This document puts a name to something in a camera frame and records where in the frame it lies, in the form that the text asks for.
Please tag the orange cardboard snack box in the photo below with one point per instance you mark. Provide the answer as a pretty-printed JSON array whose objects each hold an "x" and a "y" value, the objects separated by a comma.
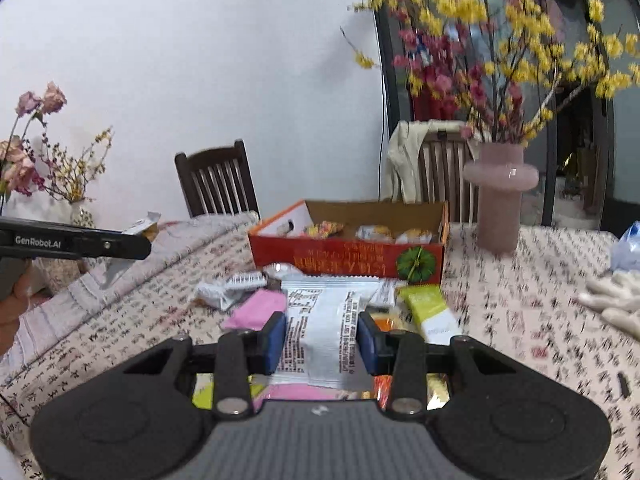
[{"x": 380, "y": 239}]

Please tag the pink glass vase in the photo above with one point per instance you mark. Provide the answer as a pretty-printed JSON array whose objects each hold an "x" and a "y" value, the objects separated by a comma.
[{"x": 502, "y": 177}]

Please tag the dark wooden chair left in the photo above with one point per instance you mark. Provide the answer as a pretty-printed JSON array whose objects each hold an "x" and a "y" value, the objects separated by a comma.
[{"x": 217, "y": 181}]

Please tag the pink patterned blanket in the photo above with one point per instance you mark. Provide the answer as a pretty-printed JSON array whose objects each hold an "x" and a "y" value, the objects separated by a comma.
[{"x": 125, "y": 269}]

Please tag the patterned vase with flowers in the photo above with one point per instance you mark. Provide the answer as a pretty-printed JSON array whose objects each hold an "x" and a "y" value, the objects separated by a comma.
[{"x": 32, "y": 163}]

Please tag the calligraphy print tablecloth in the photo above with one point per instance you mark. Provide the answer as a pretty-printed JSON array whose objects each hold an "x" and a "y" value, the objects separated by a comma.
[{"x": 524, "y": 306}]

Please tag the white small snack packet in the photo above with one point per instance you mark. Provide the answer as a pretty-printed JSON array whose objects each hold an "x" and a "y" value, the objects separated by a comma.
[{"x": 222, "y": 295}]

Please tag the green white snack packet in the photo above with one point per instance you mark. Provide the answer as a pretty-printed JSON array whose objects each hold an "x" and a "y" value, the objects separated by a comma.
[{"x": 430, "y": 312}]

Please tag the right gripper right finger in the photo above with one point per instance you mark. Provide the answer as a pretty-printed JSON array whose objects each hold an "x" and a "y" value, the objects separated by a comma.
[{"x": 400, "y": 355}]

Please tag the blue plastic bag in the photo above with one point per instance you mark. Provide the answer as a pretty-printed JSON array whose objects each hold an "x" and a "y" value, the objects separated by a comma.
[{"x": 625, "y": 253}]

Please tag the white silver snack packet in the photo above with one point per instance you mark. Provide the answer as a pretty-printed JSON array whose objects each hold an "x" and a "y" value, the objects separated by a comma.
[{"x": 320, "y": 346}]

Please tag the wooden chair with jacket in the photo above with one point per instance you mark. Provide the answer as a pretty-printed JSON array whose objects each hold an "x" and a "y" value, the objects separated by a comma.
[{"x": 442, "y": 157}]

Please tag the pink and yellow flower branches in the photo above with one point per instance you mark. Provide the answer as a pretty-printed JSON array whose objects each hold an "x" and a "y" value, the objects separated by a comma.
[{"x": 497, "y": 64}]

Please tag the white cloth gloves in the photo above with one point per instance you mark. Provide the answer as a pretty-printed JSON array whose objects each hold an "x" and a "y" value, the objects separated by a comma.
[{"x": 616, "y": 298}]

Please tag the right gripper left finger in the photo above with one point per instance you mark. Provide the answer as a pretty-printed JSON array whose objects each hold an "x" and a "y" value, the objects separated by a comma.
[{"x": 239, "y": 355}]

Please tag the beige jacket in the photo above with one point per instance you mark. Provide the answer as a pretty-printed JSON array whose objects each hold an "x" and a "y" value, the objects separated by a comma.
[{"x": 401, "y": 180}]

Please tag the person's left hand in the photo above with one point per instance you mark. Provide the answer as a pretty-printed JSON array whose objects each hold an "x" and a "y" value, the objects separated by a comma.
[{"x": 12, "y": 308}]

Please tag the pink snack packet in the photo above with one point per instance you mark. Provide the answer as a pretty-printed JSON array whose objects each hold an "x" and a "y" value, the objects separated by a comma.
[{"x": 255, "y": 312}]

